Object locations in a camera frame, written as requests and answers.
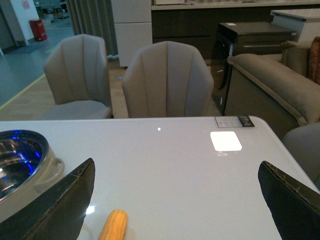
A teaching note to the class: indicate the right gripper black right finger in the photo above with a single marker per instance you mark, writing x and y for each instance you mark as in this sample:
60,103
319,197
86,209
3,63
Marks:
295,208

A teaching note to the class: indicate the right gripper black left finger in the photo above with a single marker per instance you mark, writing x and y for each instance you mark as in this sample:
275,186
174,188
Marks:
58,213

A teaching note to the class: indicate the yellow corn cob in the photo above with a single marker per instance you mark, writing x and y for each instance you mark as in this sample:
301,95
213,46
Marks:
115,226

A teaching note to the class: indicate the beige electric cooking pot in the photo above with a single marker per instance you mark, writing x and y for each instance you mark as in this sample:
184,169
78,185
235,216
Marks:
28,167

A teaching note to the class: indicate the grey chair at right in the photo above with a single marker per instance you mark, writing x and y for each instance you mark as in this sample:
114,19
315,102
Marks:
303,143

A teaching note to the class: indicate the black white table label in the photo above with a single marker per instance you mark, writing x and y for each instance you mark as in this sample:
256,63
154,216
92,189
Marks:
234,121

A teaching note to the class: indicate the beige sofa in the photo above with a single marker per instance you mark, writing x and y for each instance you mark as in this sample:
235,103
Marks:
275,88

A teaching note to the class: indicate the orange patterned cushion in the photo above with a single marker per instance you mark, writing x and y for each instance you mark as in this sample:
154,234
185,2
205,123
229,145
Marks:
314,61

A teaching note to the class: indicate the left beige dining chair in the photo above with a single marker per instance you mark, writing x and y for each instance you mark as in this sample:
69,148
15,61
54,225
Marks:
78,76

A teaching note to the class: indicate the beige dining chair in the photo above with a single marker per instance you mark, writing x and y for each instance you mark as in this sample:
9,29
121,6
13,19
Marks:
167,79
78,76

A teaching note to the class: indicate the right beige dining chair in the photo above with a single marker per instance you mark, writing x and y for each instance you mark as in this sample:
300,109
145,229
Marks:
167,79

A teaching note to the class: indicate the white side cabinet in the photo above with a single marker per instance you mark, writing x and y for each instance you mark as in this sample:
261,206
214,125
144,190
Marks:
305,22

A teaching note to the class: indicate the red cabinet box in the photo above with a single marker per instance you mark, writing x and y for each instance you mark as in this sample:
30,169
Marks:
38,30

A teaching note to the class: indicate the grey curtain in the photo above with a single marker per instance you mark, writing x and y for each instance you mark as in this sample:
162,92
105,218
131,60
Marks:
94,17

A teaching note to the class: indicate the white refrigerator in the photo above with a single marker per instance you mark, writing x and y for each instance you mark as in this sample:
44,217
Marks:
133,27

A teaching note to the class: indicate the dark kitchen counter cabinet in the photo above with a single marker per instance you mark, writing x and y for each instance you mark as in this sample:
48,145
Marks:
196,24

